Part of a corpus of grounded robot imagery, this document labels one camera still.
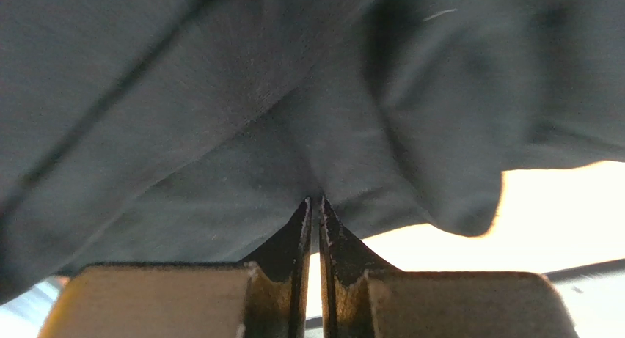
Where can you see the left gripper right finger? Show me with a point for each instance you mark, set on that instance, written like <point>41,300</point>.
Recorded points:
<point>366,296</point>

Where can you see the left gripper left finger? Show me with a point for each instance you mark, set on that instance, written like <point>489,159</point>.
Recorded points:
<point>262,295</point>

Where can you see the black t shirt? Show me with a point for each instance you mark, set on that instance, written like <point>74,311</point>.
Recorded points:
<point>189,130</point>

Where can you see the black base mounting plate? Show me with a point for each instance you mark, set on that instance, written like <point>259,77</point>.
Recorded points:
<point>592,272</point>

